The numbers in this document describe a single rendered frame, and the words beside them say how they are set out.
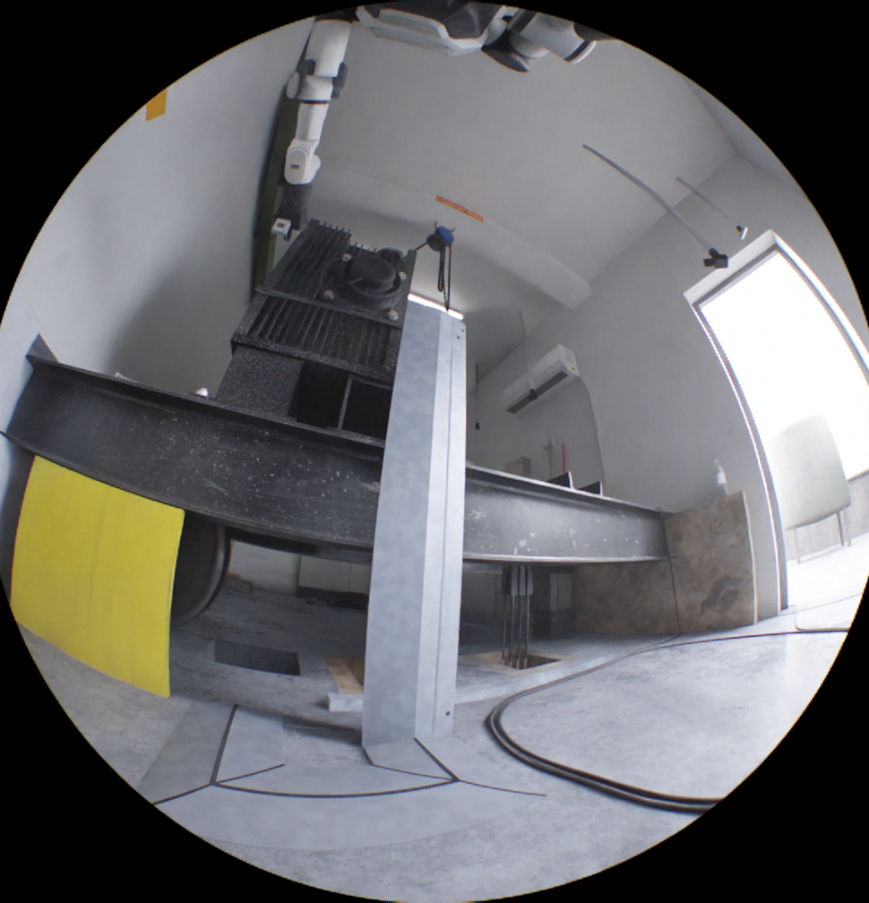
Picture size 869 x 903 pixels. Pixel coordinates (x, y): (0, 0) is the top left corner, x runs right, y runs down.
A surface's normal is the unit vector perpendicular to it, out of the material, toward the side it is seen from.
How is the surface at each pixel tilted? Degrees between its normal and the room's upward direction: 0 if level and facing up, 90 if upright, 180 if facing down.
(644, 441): 90
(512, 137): 180
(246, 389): 90
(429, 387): 90
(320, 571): 90
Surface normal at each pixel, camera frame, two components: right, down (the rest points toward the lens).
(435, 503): 0.61, -0.29
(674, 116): -0.06, 0.91
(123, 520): 0.44, -0.35
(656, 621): -0.90, -0.22
